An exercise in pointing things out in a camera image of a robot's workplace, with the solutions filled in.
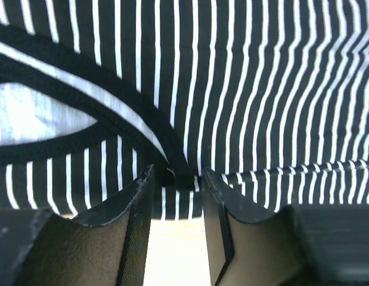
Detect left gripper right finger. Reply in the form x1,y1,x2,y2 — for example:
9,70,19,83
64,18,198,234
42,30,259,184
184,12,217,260
201,169,369,285

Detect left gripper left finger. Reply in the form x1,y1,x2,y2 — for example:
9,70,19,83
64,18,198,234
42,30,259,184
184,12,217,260
0,165,155,285

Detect black white striped tank top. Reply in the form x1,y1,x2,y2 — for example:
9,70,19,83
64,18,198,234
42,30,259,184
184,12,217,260
0,1,369,220

